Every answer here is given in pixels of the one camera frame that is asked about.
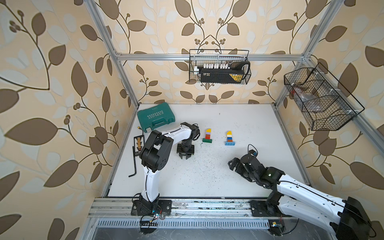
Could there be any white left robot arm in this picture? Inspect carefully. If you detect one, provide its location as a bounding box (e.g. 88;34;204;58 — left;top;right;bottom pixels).
131;122;200;216

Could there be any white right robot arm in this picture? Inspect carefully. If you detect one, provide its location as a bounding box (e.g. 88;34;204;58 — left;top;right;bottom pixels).
228;150;377;240

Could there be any green plastic tool case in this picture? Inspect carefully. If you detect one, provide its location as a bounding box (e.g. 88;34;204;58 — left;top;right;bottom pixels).
138;103;176;133

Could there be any black parallel charging board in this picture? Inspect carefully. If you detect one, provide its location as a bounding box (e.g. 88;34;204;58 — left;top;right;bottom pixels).
134;135;145;157

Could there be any black allen key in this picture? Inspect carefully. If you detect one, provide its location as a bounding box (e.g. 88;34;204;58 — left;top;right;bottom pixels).
129;146;137;178

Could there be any plastic bag in basket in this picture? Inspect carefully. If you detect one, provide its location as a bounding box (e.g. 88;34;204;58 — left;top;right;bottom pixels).
293;87;318;106

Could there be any black battery charger in basket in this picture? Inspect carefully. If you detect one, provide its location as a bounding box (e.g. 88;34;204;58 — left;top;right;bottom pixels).
190;62;252;84

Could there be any black wire basket back wall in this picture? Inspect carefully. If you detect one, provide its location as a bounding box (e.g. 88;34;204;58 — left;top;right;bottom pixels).
187;49;252;85

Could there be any black wire basket wall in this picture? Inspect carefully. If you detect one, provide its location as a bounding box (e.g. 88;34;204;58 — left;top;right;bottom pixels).
187;49;252;85
284;63;365;131

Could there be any black wire basket right wall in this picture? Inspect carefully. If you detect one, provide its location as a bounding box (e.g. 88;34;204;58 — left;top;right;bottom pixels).
284;63;365;131

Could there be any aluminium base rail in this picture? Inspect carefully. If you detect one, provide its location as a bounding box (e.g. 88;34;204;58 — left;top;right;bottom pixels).
86;197;338;230

